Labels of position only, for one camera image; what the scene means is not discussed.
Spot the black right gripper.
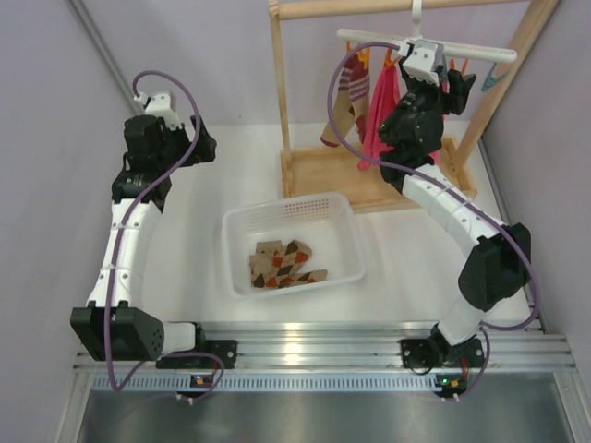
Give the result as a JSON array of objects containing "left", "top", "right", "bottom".
[{"left": 377, "top": 61, "right": 476, "bottom": 139}]

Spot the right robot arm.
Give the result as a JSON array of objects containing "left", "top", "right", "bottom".
[{"left": 378, "top": 70, "right": 531, "bottom": 375}]

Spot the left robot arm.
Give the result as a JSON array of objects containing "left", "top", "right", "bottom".
[{"left": 70, "top": 115, "right": 235, "bottom": 369}]

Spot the orange clip right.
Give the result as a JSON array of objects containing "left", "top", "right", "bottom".
[{"left": 447, "top": 58, "right": 470, "bottom": 78}]

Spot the orange clip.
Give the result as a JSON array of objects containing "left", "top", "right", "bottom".
[
  {"left": 383, "top": 48, "right": 400, "bottom": 68},
  {"left": 346, "top": 41, "right": 370, "bottom": 69},
  {"left": 447, "top": 58, "right": 470, "bottom": 78}
]

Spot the teal clip far right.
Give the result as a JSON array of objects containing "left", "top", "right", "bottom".
[{"left": 480, "top": 64, "right": 509, "bottom": 92}]

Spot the white clip hanger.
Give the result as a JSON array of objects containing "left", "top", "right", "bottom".
[{"left": 337, "top": 1, "right": 517, "bottom": 64}]

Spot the orange clip middle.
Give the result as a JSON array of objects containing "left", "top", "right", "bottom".
[{"left": 383, "top": 48, "right": 400, "bottom": 68}]

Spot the orange clip far left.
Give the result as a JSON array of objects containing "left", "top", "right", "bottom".
[{"left": 346, "top": 41, "right": 370, "bottom": 69}]

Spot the wooden drying rack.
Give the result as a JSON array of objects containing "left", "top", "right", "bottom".
[{"left": 269, "top": 1, "right": 557, "bottom": 212}]

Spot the beige maroon striped sock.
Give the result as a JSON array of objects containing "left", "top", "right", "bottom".
[{"left": 332, "top": 55, "right": 357, "bottom": 136}]

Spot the argyle beige orange sock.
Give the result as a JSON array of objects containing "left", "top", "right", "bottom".
[{"left": 250, "top": 240, "right": 328, "bottom": 290}]

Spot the white plastic basket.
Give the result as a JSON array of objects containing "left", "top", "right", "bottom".
[{"left": 222, "top": 192, "right": 366, "bottom": 300}]

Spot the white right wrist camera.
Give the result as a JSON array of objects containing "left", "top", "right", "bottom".
[{"left": 398, "top": 39, "right": 444, "bottom": 87}]

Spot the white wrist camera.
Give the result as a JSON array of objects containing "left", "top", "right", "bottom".
[
  {"left": 398, "top": 39, "right": 444, "bottom": 87},
  {"left": 133, "top": 91, "right": 184, "bottom": 130}
]

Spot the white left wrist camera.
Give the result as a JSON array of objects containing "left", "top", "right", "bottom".
[{"left": 133, "top": 91, "right": 184, "bottom": 130}]

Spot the aluminium frame post right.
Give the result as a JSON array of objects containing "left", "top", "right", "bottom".
[{"left": 477, "top": 138, "right": 542, "bottom": 331}]

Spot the aluminium frame post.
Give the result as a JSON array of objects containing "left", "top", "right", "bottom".
[
  {"left": 477, "top": 138, "right": 542, "bottom": 331},
  {"left": 65, "top": 0, "right": 140, "bottom": 115}
]

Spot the aluminium frame post left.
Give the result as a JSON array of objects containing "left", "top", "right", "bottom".
[{"left": 65, "top": 0, "right": 140, "bottom": 115}]

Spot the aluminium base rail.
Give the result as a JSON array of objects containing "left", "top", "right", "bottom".
[{"left": 74, "top": 321, "right": 576, "bottom": 399}]

